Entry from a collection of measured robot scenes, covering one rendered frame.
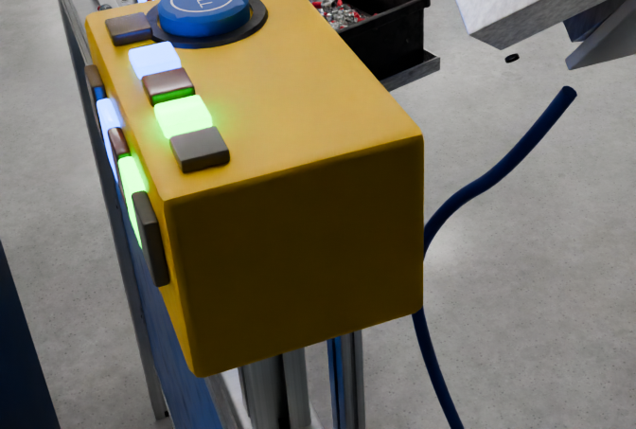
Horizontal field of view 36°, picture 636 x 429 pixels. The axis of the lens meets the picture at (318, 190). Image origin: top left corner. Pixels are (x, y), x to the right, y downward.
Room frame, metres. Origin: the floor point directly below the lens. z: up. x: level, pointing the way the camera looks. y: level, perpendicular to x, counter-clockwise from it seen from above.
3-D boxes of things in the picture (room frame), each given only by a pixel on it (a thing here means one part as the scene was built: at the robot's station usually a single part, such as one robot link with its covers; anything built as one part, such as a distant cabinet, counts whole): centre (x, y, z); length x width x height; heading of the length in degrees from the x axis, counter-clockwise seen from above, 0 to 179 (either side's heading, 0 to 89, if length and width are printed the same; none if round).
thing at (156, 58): (0.36, 0.06, 1.08); 0.02 x 0.02 x 0.01; 18
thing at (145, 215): (0.28, 0.06, 1.04); 0.02 x 0.01 x 0.03; 18
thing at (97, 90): (0.38, 0.09, 1.04); 0.02 x 0.01 x 0.03; 18
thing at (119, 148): (0.33, 0.08, 1.04); 0.02 x 0.01 x 0.03; 18
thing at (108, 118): (0.35, 0.08, 1.04); 0.02 x 0.01 x 0.03; 18
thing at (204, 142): (0.29, 0.04, 1.08); 0.02 x 0.02 x 0.01; 18
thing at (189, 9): (0.40, 0.04, 1.08); 0.04 x 0.04 x 0.02
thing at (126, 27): (0.39, 0.08, 1.08); 0.02 x 0.02 x 0.01; 18
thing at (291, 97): (0.36, 0.03, 1.02); 0.16 x 0.10 x 0.11; 18
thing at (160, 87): (0.34, 0.06, 1.08); 0.02 x 0.02 x 0.01; 18
